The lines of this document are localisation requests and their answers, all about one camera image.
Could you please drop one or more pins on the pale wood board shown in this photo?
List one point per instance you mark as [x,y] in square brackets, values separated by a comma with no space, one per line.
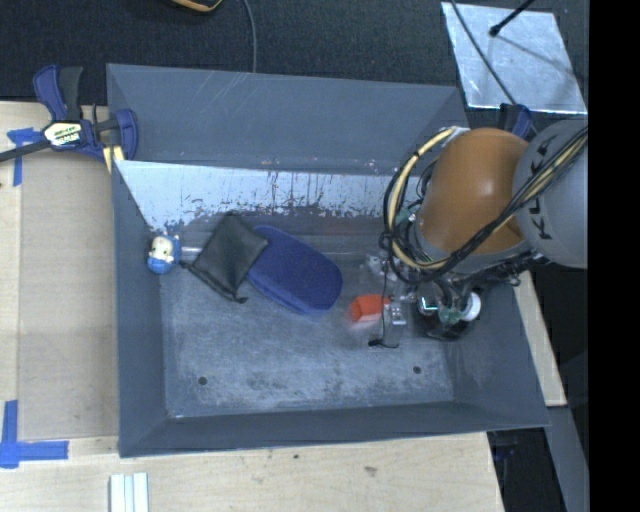
[65,300]

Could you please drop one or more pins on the red block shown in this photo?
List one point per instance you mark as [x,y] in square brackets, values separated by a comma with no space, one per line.
[367,307]

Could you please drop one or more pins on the blue oval case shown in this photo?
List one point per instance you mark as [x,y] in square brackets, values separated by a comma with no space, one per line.
[300,275]

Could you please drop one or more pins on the black cloth pouch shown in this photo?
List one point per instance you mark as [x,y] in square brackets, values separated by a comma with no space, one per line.
[230,255]

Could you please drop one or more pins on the grey metal bin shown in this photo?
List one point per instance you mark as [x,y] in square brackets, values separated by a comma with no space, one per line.
[280,360]

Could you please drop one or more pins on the blue and white toy figure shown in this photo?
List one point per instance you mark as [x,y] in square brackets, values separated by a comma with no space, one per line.
[162,252]

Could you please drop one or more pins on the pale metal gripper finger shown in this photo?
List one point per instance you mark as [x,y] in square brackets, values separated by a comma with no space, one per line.
[381,266]
[395,322]

